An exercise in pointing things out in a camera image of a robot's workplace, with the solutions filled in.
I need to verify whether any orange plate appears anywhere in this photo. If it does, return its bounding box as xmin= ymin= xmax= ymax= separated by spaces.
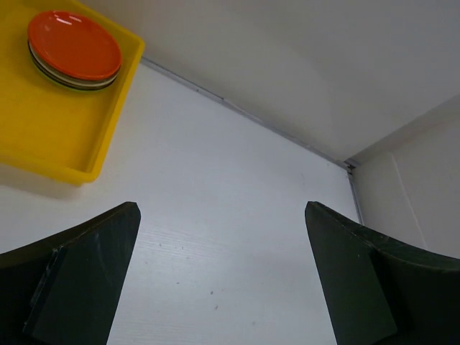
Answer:
xmin=27 ymin=11 xmax=122 ymax=81

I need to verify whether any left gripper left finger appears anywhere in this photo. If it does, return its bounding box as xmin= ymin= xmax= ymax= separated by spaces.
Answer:
xmin=1 ymin=202 xmax=141 ymax=344

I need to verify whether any yellow plastic bin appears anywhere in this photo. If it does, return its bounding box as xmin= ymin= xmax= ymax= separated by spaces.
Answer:
xmin=1 ymin=1 xmax=144 ymax=185

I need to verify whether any blue white patterned plate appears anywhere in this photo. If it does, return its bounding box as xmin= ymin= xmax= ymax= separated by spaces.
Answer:
xmin=27 ymin=42 xmax=119 ymax=91

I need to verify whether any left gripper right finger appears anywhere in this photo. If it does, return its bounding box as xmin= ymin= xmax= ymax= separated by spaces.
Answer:
xmin=305 ymin=201 xmax=459 ymax=344

